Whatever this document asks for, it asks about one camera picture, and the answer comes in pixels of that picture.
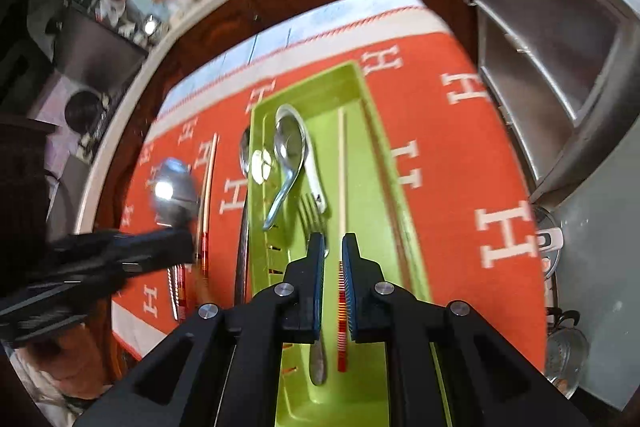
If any black frying pan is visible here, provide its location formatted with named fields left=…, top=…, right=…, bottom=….
left=65, top=89, right=106, bottom=132

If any steel fork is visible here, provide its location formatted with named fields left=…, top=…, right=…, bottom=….
left=298, top=194, right=331, bottom=385

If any pale blue patterned tablecloth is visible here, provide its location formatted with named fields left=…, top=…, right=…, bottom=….
left=160, top=0, right=426, bottom=118

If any white ceramic spoon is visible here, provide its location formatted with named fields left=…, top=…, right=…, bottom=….
left=274, top=103, right=328, bottom=214

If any twisted metal chopstick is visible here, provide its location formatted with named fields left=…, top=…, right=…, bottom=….
left=169, top=267, right=180, bottom=322

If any steel pot with lid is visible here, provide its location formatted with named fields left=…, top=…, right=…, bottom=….
left=544, top=307, right=591, bottom=395

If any small spoon with copper handle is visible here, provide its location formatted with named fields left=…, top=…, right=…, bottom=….
left=150, top=158, right=201, bottom=233

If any grey refrigerator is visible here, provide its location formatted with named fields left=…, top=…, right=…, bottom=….
left=530, top=147, right=640, bottom=408

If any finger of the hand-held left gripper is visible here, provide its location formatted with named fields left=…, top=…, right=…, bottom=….
left=120, top=252, right=196, bottom=278
left=50, top=229, right=196, bottom=258

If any steel cabinet with mesh door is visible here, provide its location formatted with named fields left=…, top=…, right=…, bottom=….
left=460, top=0, right=640, bottom=202

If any green plastic utensil tray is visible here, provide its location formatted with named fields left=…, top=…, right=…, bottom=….
left=248, top=61, right=453, bottom=427

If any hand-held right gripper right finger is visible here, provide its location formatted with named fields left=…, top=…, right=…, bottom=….
left=341, top=233, right=591, bottom=427

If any orange printed tablecloth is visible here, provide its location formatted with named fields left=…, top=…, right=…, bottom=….
left=111, top=2, right=548, bottom=378

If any large patterned metal spoon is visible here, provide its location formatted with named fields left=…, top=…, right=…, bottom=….
left=234, top=127, right=253, bottom=303

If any steel stove shield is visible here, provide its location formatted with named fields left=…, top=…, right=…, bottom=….
left=55, top=7, right=151, bottom=92

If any short steel soup spoon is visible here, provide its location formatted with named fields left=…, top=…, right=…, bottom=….
left=262, top=114, right=307, bottom=232

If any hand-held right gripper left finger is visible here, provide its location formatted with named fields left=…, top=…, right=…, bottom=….
left=75, top=232, right=326, bottom=427

